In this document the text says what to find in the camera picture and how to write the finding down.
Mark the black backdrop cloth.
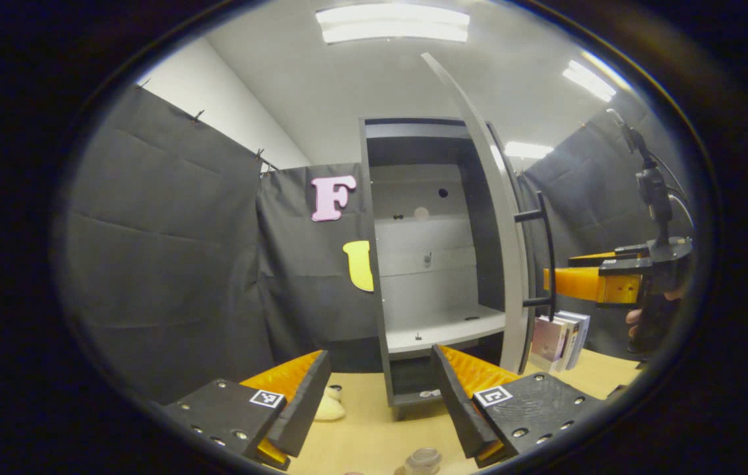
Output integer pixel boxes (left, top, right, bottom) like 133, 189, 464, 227
519, 92, 695, 362
57, 86, 276, 403
255, 163, 381, 373

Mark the clear plastic bottle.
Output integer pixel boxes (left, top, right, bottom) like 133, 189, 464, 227
402, 447, 443, 475

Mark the light grey cabinet door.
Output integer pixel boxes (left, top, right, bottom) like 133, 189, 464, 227
421, 53, 534, 375

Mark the white cover book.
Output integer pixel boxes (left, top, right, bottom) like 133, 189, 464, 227
555, 313, 582, 372

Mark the black door handle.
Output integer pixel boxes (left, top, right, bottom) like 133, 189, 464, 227
514, 191, 558, 321

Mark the cream plush toy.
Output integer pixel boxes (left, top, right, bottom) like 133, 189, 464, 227
313, 386, 347, 422

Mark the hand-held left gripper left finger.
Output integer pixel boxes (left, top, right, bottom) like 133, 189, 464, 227
163, 350, 332, 471

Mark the pale blue cover book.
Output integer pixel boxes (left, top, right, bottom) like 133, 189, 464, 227
565, 310, 591, 369

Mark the long ceiling light panel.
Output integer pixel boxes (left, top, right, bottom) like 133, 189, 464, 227
316, 3, 471, 46

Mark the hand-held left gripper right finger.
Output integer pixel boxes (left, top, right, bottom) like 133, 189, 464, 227
431, 343, 607, 469

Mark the grey cabinet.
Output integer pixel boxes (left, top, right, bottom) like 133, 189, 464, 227
359, 117, 534, 408

